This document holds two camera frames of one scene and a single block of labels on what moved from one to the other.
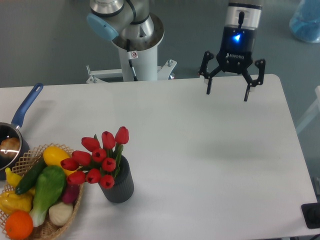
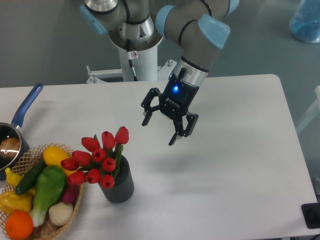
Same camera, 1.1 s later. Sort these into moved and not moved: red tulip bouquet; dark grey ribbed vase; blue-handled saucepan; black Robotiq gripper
Moved: black Robotiq gripper
Not moved: red tulip bouquet; blue-handled saucepan; dark grey ribbed vase
